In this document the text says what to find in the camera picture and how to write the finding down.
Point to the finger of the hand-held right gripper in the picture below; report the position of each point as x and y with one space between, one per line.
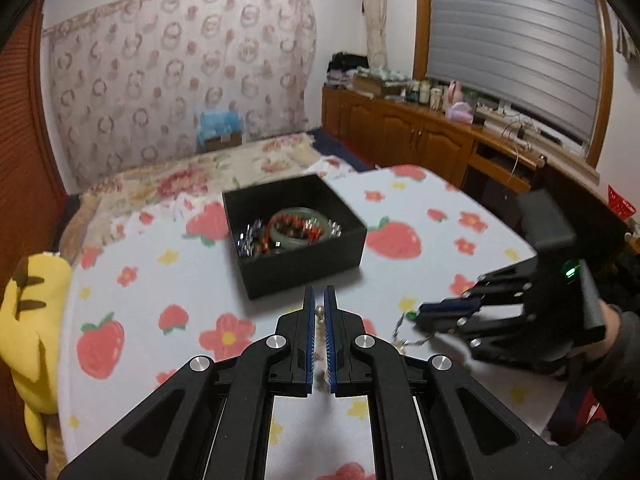
490 287
480 340

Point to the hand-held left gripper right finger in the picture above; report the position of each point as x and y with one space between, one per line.
330 340

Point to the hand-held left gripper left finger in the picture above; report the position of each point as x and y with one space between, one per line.
310 340

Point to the black jewelry box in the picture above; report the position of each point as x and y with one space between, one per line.
310 270

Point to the pale jade bangle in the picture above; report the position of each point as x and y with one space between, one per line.
300 240

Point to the person's right hand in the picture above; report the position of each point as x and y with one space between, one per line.
612 325

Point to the red plastic basket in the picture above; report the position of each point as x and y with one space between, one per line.
622 202

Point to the white power strip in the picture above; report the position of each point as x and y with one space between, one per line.
490 109

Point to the pink tissue box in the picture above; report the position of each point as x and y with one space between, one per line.
459 112

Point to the pink figurine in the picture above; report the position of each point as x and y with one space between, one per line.
456 91

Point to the strawberry print blanket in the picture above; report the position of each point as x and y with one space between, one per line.
150 285

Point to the wooden cabinet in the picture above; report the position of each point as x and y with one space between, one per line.
400 125

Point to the row of cosmetic bottles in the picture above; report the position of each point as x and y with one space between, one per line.
425 94

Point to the navy bed sheet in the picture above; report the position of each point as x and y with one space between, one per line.
345 150

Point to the grey window blind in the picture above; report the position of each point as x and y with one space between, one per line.
500 35

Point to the floral blanket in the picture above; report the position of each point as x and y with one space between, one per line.
165 180

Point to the cardboard box with cloth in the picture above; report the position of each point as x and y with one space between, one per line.
375 85

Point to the blue plastic bag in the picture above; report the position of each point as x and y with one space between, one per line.
220 122

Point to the stack of folded clothes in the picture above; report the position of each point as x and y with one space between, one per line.
345 67

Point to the beige tied curtain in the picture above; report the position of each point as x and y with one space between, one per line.
375 10

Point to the yellow plush toy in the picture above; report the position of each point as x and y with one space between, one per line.
30 350

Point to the circle patterned curtain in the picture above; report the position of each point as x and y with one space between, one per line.
150 75

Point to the wooden window frame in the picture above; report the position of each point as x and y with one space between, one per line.
421 35

